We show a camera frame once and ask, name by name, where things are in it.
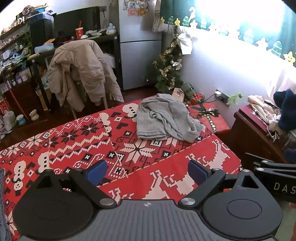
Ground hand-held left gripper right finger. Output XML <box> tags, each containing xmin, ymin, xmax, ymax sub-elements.
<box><xmin>179</xmin><ymin>160</ymin><xmax>260</xmax><ymax>207</ymax></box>

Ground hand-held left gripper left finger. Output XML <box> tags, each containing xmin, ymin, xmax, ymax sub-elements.
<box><xmin>37</xmin><ymin>159</ymin><xmax>117</xmax><ymax>208</ymax></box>

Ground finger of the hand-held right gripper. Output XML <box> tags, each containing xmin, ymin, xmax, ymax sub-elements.
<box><xmin>245</xmin><ymin>148</ymin><xmax>296</xmax><ymax>166</ymax></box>
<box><xmin>254</xmin><ymin>164</ymin><xmax>296</xmax><ymax>176</ymax></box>

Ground grey knitted sweater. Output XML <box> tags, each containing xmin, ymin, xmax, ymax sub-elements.
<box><xmin>136</xmin><ymin>93</ymin><xmax>204</xmax><ymax>143</ymax></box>

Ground brown wooden nightstand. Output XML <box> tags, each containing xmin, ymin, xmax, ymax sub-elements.
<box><xmin>231</xmin><ymin>104</ymin><xmax>296</xmax><ymax>164</ymax></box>

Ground red patterned blanket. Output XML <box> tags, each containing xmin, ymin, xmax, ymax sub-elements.
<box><xmin>0</xmin><ymin>94</ymin><xmax>242</xmax><ymax>241</ymax></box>

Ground maroon flat case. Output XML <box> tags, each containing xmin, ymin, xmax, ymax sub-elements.
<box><xmin>239</xmin><ymin>104</ymin><xmax>271</xmax><ymax>132</ymax></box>

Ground cream cloth pile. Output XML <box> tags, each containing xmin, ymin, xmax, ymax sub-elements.
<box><xmin>247</xmin><ymin>95</ymin><xmax>281</xmax><ymax>130</ymax></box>

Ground red gift box with ribbon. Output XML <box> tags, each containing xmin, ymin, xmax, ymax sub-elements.
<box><xmin>187</xmin><ymin>103</ymin><xmax>230</xmax><ymax>135</ymax></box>

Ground blue plush toy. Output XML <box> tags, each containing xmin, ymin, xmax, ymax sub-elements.
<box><xmin>273</xmin><ymin>89</ymin><xmax>296</xmax><ymax>130</ymax></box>

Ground green plant sprig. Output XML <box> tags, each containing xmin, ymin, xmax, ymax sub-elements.
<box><xmin>227</xmin><ymin>93</ymin><xmax>244</xmax><ymax>106</ymax></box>

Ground small red gift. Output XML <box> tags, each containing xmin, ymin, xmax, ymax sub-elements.
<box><xmin>191</xmin><ymin>93</ymin><xmax>205</xmax><ymax>105</ymax></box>

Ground brown patterned gift box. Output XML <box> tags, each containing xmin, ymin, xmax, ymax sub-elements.
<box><xmin>172</xmin><ymin>88</ymin><xmax>185</xmax><ymax>102</ymax></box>

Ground green wrapped gift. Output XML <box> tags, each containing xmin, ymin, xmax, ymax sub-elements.
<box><xmin>181</xmin><ymin>83</ymin><xmax>195</xmax><ymax>98</ymax></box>

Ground small decorated christmas tree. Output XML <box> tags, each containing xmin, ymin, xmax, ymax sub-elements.
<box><xmin>153</xmin><ymin>25</ymin><xmax>184</xmax><ymax>93</ymax></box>

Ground blue grey knitted cloth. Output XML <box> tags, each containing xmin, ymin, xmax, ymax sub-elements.
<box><xmin>0</xmin><ymin>168</ymin><xmax>12</xmax><ymax>241</ymax></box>

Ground white plastic bag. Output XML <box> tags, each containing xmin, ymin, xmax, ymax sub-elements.
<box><xmin>2</xmin><ymin>111</ymin><xmax>17</xmax><ymax>131</ymax></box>

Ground brown wooden cabinet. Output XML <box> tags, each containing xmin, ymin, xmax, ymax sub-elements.
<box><xmin>9</xmin><ymin>79</ymin><xmax>50</xmax><ymax>121</ymax></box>

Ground beige padded jacket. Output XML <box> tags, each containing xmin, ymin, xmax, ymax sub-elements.
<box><xmin>47</xmin><ymin>40</ymin><xmax>125</xmax><ymax>112</ymax></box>

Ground red broom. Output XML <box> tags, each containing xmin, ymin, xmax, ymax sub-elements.
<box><xmin>2</xmin><ymin>74</ymin><xmax>29</xmax><ymax>121</ymax></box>

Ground red printed box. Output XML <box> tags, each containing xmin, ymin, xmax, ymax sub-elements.
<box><xmin>0</xmin><ymin>97</ymin><xmax>11</xmax><ymax>115</ymax></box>

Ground silver refrigerator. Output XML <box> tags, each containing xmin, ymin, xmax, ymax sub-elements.
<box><xmin>117</xmin><ymin>0</ymin><xmax>162</xmax><ymax>91</ymax></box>

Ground white bow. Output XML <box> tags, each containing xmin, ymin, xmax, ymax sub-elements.
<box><xmin>177</xmin><ymin>32</ymin><xmax>193</xmax><ymax>55</ymax></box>

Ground light blue folded cloth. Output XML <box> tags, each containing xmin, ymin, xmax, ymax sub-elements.
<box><xmin>35</xmin><ymin>43</ymin><xmax>56</xmax><ymax>54</ymax></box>

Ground red paper cup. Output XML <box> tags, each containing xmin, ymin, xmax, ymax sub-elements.
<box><xmin>75</xmin><ymin>21</ymin><xmax>84</xmax><ymax>40</ymax></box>

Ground black box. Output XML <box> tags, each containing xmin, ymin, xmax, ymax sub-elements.
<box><xmin>29</xmin><ymin>18</ymin><xmax>52</xmax><ymax>49</ymax></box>

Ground black television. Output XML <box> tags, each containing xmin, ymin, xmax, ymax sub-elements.
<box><xmin>54</xmin><ymin>6</ymin><xmax>101</xmax><ymax>39</ymax></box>

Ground beige tied curtain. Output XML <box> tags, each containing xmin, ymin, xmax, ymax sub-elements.
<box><xmin>153</xmin><ymin>0</ymin><xmax>176</xmax><ymax>33</ymax></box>

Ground cluttered shelf rack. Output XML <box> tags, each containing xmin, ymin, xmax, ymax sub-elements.
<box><xmin>0</xmin><ymin>17</ymin><xmax>35</xmax><ymax>70</ymax></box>

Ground green printed curtain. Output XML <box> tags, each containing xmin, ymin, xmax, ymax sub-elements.
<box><xmin>159</xmin><ymin>0</ymin><xmax>296</xmax><ymax>67</ymax></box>

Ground fridge stickers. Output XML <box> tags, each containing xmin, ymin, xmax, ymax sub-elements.
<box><xmin>124</xmin><ymin>0</ymin><xmax>147</xmax><ymax>16</ymax></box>

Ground wall socket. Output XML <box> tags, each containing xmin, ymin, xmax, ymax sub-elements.
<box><xmin>215</xmin><ymin>89</ymin><xmax>229</xmax><ymax>103</ymax></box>

